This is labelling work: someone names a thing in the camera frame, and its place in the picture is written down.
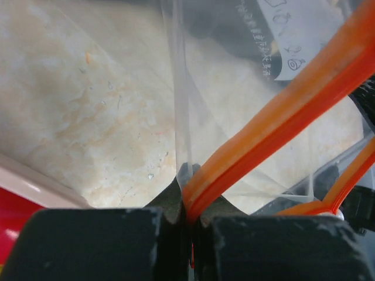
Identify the red toy pepper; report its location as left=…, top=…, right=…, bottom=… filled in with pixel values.
left=0, top=187, right=43, bottom=266

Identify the clear zip bag red zipper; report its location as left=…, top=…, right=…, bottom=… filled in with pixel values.
left=58, top=0, right=375, bottom=270

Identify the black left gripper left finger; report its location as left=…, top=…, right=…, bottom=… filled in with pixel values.
left=1, top=181, right=188, bottom=280

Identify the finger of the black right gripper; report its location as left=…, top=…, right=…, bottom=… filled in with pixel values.
left=349, top=76, right=375, bottom=129

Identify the pink plastic basket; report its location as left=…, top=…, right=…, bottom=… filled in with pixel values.
left=1, top=155, right=91, bottom=209

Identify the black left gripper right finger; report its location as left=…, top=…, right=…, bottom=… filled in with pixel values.
left=193, top=197, right=374, bottom=280

